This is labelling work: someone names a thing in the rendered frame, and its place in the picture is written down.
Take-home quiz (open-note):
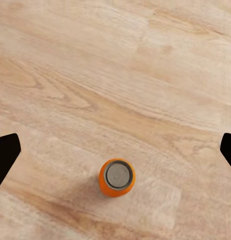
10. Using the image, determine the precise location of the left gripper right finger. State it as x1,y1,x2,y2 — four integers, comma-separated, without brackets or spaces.
220,133,231,166

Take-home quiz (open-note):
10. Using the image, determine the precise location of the can of soda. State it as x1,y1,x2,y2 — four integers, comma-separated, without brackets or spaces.
98,158,135,198

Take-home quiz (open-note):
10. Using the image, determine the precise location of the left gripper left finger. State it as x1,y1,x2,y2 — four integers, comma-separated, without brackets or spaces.
0,133,21,185

